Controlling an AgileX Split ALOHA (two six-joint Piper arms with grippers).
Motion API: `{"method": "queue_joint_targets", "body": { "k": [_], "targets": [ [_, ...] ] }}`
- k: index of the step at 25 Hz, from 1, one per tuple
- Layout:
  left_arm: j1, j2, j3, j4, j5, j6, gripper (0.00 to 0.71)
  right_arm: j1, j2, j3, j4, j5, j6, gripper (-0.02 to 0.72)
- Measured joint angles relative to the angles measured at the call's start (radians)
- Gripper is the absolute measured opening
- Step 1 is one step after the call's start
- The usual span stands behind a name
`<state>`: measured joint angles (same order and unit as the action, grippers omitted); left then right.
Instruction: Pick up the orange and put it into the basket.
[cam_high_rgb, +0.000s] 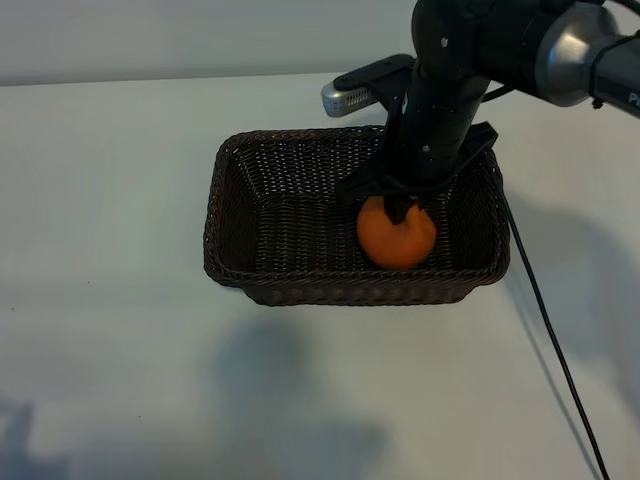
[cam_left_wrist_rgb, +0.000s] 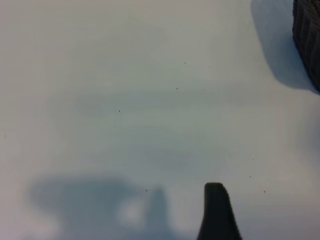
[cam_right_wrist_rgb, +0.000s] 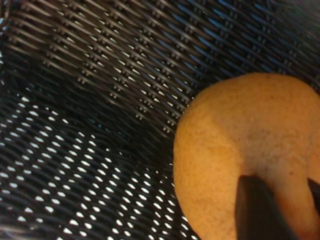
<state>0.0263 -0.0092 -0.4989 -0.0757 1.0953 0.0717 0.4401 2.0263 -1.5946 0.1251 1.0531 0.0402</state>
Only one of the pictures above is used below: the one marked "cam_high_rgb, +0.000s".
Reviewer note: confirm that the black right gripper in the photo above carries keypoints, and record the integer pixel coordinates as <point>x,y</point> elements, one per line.
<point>430,150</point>

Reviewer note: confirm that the wrinkled orange fruit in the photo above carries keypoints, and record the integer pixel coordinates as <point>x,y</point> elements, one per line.
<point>395,250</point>

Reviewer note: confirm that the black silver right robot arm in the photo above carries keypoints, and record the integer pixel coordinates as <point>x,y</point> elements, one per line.
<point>500,40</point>

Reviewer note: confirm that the dark brown wicker basket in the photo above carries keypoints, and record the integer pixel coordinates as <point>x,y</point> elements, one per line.
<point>300,225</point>

